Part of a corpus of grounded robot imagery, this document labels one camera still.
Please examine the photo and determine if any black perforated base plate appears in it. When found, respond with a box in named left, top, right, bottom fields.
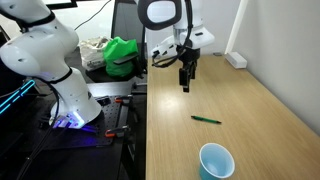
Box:
left=31, top=94, right=132, bottom=150

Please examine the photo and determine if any black framed monitor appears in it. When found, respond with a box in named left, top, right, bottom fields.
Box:
left=42, top=0, right=79, bottom=11

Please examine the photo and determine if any green pen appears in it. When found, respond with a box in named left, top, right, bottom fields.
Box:
left=190, top=115, right=222, bottom=125

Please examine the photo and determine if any green plastic bag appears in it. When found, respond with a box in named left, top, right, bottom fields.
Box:
left=103, top=36, right=140, bottom=79

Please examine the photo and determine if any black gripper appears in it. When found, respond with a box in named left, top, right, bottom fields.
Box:
left=177, top=46, right=201, bottom=94

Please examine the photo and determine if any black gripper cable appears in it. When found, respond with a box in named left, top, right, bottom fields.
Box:
left=151, top=0, right=195, bottom=70

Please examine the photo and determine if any black office chair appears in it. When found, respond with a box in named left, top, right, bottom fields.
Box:
left=110, top=0, right=148, bottom=77

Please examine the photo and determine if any light blue cup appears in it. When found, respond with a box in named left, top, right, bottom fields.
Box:
left=198, top=142, right=236, bottom=180

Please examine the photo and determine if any orange black bar clamp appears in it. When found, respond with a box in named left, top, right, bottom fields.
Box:
left=114, top=95, right=135, bottom=105
left=104, top=125, right=131, bottom=139

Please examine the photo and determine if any thin black cable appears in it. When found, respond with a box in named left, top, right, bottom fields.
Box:
left=74, top=0, right=113, bottom=32

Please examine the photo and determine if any cyan glowing light strip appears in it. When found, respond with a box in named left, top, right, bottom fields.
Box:
left=0, top=78, right=36, bottom=115

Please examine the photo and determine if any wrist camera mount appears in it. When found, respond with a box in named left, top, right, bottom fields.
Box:
left=151, top=35, right=178, bottom=59

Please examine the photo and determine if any white rectangular device box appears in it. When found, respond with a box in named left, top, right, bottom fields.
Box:
left=224, top=51, right=249, bottom=70

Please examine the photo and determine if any white printed bag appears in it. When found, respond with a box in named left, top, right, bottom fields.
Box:
left=78, top=36, right=113, bottom=72

